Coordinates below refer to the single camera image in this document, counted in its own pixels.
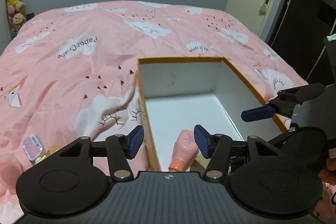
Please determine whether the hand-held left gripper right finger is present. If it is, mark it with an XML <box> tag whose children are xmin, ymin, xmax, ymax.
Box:
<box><xmin>194</xmin><ymin>124</ymin><xmax>279</xmax><ymax>180</ymax></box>

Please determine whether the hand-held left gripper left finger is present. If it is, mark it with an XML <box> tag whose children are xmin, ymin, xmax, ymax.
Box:
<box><xmin>54</xmin><ymin>125</ymin><xmax>144</xmax><ymax>182</ymax></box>

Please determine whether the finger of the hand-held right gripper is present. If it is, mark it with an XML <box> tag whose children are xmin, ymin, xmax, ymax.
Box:
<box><xmin>241</xmin><ymin>88</ymin><xmax>302</xmax><ymax>123</ymax></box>
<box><xmin>261</xmin><ymin>126</ymin><xmax>298</xmax><ymax>149</ymax></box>

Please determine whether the pink plastic bottle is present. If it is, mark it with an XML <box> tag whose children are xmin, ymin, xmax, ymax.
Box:
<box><xmin>168</xmin><ymin>130</ymin><xmax>198</xmax><ymax>172</ymax></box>

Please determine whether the orange-rimmed cardboard box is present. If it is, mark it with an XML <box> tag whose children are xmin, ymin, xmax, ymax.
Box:
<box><xmin>137</xmin><ymin>56</ymin><xmax>288</xmax><ymax>172</ymax></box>

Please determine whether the tan cardboard piece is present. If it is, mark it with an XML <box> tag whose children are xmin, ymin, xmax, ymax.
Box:
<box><xmin>190</xmin><ymin>156</ymin><xmax>212</xmax><ymax>172</ymax></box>

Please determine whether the pink cloud-print bedspread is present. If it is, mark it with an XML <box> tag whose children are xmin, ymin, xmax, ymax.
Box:
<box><xmin>0</xmin><ymin>0</ymin><xmax>336</xmax><ymax>214</ymax></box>

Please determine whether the small pink-label tin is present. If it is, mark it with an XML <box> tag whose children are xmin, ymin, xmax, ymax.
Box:
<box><xmin>21</xmin><ymin>133</ymin><xmax>44</xmax><ymax>161</ymax></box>

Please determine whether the dark wardrobe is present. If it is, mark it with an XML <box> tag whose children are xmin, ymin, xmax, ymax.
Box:
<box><xmin>265</xmin><ymin>0</ymin><xmax>336</xmax><ymax>85</ymax></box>

